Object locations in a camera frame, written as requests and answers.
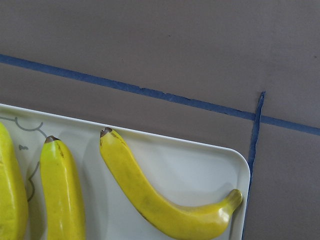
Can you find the yellow toy banana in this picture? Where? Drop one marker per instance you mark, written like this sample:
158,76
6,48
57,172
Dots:
13,197

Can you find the white bear-print tray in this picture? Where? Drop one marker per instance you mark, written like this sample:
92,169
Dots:
187,173

